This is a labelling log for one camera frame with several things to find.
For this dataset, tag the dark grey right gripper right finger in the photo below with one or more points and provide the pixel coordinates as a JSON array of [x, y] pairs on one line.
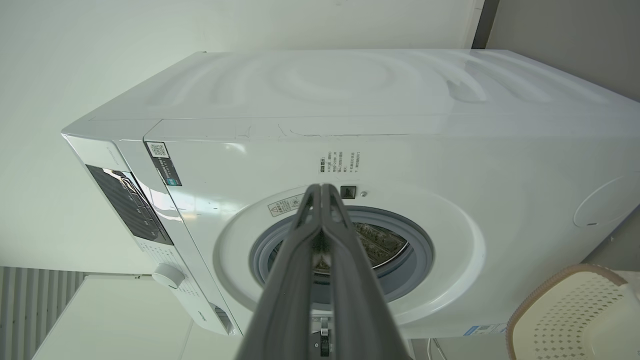
[[355, 290]]

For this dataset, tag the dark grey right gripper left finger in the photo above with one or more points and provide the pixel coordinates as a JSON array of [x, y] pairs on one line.
[[292, 280]]

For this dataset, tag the stainless steel washing machine drum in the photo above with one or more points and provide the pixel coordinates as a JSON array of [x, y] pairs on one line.
[[382, 245]]

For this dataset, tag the white washing machine dial knob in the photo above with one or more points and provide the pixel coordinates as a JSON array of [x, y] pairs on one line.
[[168, 276]]

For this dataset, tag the black glossy control display panel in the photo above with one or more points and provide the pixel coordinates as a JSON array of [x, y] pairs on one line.
[[130, 205]]

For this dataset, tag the cream perforated laundry basket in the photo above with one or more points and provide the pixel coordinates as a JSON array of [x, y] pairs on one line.
[[575, 320]]

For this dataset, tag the grey rubber door gasket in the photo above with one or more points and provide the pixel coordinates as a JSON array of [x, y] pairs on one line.
[[417, 260]]

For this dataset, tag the grey warning label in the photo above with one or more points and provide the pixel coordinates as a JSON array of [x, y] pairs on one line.
[[282, 206]]

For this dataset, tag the white detergent drawer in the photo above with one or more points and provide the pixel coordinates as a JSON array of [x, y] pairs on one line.
[[205, 310]]

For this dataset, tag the black door latch socket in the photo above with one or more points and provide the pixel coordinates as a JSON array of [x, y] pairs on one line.
[[348, 192]]

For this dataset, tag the small printed text label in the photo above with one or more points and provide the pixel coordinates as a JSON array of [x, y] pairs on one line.
[[340, 162]]

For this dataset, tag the blue energy label sticker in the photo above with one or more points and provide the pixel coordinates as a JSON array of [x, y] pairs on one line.
[[482, 329]]

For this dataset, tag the white front-load washing machine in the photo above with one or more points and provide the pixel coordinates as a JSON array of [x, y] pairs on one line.
[[450, 150]]

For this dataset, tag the black QR code sticker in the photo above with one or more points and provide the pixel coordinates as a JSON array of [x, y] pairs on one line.
[[163, 162]]

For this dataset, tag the white cabinet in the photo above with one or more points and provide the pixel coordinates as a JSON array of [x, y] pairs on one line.
[[120, 325]]

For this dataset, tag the grey ribbed radiator panel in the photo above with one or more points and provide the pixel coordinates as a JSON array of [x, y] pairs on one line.
[[30, 310]]

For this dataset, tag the round drain filter cover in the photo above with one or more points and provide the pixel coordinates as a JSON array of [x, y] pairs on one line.
[[612, 202]]

